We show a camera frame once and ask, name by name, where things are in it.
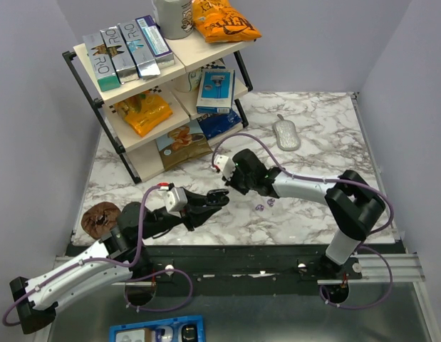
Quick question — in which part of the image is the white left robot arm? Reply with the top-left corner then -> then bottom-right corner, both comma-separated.
2,183 -> 229,335

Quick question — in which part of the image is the purple white box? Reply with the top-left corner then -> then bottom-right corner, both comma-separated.
135,15 -> 175,68

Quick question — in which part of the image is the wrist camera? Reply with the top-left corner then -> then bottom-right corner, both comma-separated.
214,155 -> 236,180
163,187 -> 188,217

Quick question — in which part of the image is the brown cookie bag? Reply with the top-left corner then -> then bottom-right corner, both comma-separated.
156,120 -> 212,171

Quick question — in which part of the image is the black frame wooden shelf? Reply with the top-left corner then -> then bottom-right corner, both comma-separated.
63,32 -> 253,184

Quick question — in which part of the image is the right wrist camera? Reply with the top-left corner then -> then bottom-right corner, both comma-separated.
214,155 -> 236,180

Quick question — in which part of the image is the blue plastic tray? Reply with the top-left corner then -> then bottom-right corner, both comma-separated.
109,316 -> 206,342

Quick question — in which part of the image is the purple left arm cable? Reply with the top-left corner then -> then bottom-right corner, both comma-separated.
1,183 -> 193,327

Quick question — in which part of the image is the black earbud charging case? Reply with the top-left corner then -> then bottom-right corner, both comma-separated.
206,189 -> 229,207

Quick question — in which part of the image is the blue silver RO box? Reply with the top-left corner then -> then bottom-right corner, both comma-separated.
118,21 -> 160,79

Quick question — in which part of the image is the orange snack bag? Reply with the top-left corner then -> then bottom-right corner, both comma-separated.
113,92 -> 173,138

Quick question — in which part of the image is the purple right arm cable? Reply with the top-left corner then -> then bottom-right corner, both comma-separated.
211,133 -> 395,310

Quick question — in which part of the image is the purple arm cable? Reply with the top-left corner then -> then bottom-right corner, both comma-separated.
1,183 -> 193,327
211,133 -> 395,310

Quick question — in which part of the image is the white cup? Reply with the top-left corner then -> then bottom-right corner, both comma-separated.
172,68 -> 202,93

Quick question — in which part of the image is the orange chips bag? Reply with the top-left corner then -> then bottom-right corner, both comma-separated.
192,0 -> 261,43

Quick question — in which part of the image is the dark blue snack bag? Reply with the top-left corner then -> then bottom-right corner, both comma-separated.
197,110 -> 242,140

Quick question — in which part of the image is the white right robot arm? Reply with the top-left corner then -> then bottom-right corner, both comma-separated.
214,149 -> 385,279

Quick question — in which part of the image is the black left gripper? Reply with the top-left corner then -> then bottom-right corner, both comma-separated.
140,187 -> 222,242

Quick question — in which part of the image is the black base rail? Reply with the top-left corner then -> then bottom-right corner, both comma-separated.
147,244 -> 362,297

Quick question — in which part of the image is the teal RO box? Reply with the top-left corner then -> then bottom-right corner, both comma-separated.
83,32 -> 120,92

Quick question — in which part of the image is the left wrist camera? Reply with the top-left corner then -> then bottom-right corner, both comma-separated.
163,187 -> 188,217

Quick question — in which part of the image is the grey printed mug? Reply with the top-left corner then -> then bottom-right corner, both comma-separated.
152,0 -> 193,40

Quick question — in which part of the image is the brown crumpled wrapper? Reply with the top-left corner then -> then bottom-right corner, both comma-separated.
81,202 -> 121,239

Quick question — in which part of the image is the blue razor box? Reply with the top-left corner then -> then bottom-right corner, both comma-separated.
196,68 -> 235,114

